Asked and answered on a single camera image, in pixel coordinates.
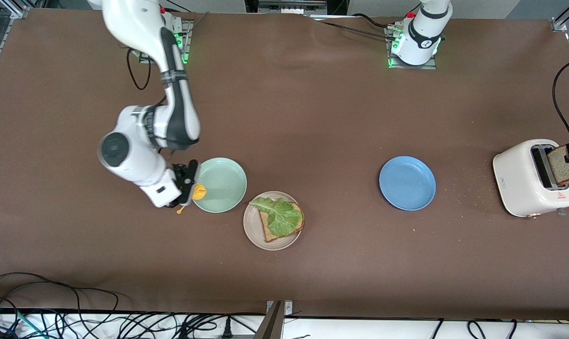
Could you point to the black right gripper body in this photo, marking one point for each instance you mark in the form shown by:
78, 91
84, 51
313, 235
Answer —
184, 176

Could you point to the yellow squeeze bottle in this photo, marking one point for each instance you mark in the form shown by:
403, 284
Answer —
199, 192

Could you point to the toasted bread slice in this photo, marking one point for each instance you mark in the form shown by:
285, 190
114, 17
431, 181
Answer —
564, 170
268, 230

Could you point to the green lettuce leaf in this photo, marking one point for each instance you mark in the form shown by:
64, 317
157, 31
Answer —
280, 216

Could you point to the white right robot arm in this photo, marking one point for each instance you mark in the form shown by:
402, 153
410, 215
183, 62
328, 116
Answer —
134, 19

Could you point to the mint green plate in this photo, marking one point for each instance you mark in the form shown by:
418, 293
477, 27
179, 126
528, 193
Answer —
223, 183

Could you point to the beige plate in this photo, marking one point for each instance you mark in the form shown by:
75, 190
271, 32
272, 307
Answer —
251, 230

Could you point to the blue plate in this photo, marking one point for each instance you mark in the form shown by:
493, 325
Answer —
407, 183

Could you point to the white toaster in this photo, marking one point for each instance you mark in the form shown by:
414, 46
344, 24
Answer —
517, 183

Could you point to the brown table mat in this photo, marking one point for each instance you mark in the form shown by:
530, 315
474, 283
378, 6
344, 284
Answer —
312, 117

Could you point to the black power plug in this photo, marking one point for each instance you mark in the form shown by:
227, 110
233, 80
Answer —
227, 329

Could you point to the aluminium profile bar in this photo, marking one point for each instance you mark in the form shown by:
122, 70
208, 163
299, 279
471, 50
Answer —
270, 325

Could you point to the grey control box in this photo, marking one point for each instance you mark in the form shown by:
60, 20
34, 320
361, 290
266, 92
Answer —
291, 7

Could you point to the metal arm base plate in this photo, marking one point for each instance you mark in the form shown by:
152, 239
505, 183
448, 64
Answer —
185, 44
433, 65

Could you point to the silver corner bracket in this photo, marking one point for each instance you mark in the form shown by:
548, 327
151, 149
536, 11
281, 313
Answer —
558, 24

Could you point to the silver mounting bracket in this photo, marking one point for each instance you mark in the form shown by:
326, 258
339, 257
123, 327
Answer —
288, 307

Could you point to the aluminium frame profile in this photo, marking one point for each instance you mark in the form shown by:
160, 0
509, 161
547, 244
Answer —
18, 9

